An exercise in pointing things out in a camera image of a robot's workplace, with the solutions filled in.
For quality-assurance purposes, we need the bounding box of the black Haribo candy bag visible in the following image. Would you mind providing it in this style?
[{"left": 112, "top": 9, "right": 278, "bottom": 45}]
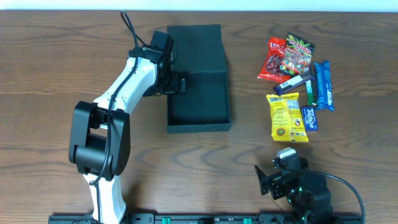
[{"left": 279, "top": 32, "right": 315, "bottom": 77}]

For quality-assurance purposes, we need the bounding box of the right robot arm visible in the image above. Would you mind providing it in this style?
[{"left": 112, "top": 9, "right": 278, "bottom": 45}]
[{"left": 254, "top": 154, "right": 333, "bottom": 223}]

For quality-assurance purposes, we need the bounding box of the blue Eclipse mint pack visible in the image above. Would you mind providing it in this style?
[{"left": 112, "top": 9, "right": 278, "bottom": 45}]
[{"left": 301, "top": 106, "right": 318, "bottom": 131}]

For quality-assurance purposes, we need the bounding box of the black mounting rail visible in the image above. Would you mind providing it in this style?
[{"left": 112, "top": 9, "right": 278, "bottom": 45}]
[{"left": 47, "top": 213, "right": 363, "bottom": 224}]

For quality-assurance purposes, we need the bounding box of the blue cookie roll pack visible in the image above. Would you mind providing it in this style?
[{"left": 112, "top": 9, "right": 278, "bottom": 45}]
[{"left": 313, "top": 60, "right": 335, "bottom": 111}]

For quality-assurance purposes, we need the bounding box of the dark green box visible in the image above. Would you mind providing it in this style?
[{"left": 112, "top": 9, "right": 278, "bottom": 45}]
[{"left": 167, "top": 24, "right": 232, "bottom": 133}]

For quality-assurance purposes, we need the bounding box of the dark navy chocolate bar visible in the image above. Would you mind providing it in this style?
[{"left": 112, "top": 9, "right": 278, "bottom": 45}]
[{"left": 274, "top": 72, "right": 315, "bottom": 96}]

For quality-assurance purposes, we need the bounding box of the red candy bag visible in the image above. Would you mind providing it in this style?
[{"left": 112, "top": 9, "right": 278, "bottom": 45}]
[{"left": 257, "top": 37, "right": 290, "bottom": 83}]

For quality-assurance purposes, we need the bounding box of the green candy bar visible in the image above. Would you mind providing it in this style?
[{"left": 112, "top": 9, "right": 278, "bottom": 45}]
[{"left": 305, "top": 69, "right": 317, "bottom": 108}]

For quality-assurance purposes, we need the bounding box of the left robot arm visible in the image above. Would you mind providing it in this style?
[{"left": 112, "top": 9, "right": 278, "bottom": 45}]
[{"left": 68, "top": 45, "right": 183, "bottom": 223}]

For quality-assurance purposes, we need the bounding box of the yellow snack bag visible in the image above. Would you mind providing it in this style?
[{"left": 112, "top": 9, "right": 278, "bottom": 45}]
[{"left": 266, "top": 92, "right": 309, "bottom": 142}]

